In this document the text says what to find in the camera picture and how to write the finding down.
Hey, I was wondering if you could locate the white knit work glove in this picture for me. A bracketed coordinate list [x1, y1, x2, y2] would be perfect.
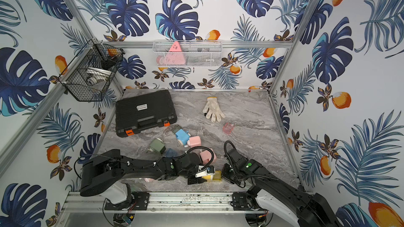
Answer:
[203, 97, 226, 123]

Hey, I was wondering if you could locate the blue clear sharpener tray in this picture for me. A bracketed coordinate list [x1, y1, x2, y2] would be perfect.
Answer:
[164, 148, 178, 158]

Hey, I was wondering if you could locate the black wire basket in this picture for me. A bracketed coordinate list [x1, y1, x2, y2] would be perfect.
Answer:
[57, 40, 125, 102]

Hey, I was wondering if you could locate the blue pencil sharpener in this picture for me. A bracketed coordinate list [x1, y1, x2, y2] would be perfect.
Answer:
[175, 129, 190, 148]

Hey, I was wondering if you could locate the yellow pencil sharpener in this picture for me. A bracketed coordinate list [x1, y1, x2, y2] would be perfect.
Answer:
[202, 174, 214, 182]

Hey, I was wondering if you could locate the pink pencil sharpener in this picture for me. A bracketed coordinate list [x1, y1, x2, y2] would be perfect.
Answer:
[199, 150, 217, 165]
[184, 136, 202, 148]

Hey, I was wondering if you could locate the clear wall-mounted shelf bin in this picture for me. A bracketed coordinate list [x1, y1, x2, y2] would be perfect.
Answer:
[153, 40, 223, 67]

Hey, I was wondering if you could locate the black plastic tool case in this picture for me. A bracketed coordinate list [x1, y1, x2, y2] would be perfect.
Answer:
[115, 90, 177, 138]

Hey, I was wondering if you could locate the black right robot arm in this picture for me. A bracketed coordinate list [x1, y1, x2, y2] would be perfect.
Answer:
[222, 140, 342, 227]

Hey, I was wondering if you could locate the pink triangular object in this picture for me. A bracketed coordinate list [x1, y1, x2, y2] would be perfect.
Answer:
[164, 41, 186, 66]

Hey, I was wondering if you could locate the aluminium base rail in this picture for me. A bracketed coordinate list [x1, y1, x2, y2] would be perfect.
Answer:
[61, 191, 319, 214]

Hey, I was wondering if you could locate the clear red-rimmed sharpener tray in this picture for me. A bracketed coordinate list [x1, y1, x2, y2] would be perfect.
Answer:
[223, 123, 234, 135]

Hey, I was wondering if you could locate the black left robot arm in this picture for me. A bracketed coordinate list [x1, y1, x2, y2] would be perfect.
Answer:
[80, 147, 215, 197]

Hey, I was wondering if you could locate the yellow clear sharpener tray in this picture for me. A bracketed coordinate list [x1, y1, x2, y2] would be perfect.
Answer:
[212, 171, 222, 182]

